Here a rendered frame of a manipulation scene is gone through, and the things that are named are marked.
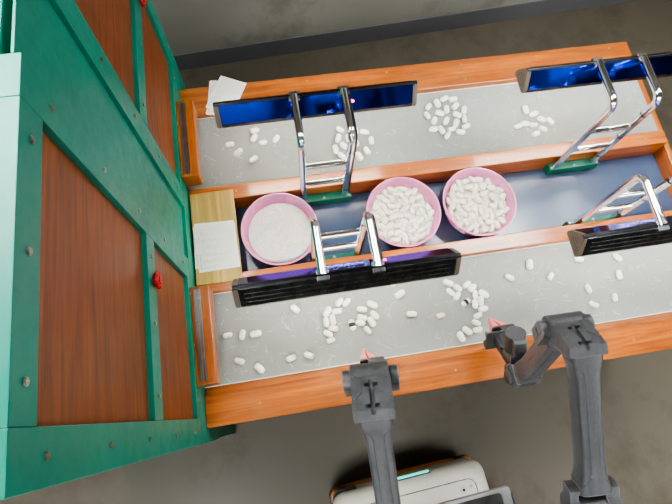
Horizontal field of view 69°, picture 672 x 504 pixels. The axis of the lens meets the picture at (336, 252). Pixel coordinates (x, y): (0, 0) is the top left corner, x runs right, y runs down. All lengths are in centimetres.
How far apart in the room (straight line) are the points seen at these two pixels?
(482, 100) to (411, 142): 35
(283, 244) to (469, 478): 117
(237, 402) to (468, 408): 122
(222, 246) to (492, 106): 117
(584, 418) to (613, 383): 163
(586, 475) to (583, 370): 23
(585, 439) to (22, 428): 97
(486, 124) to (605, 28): 178
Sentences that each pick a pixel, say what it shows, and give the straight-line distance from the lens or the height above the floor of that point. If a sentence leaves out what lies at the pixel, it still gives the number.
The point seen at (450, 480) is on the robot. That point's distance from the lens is 217.
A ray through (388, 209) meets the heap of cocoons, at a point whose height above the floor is 72.
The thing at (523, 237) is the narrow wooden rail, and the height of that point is 76.
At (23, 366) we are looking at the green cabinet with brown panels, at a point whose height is 176.
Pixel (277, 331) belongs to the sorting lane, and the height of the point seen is 74.
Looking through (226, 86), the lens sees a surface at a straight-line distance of 201.
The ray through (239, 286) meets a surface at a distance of 130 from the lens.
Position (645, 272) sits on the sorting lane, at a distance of 205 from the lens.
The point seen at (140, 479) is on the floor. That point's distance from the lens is 249.
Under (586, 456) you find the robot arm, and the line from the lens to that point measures 118.
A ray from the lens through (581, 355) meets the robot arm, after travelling 108.
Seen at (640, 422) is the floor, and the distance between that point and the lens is 281.
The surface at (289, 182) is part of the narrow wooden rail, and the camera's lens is 178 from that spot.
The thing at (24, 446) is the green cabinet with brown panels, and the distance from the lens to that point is 69.
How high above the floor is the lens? 236
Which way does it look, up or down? 72 degrees down
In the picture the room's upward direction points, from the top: 8 degrees clockwise
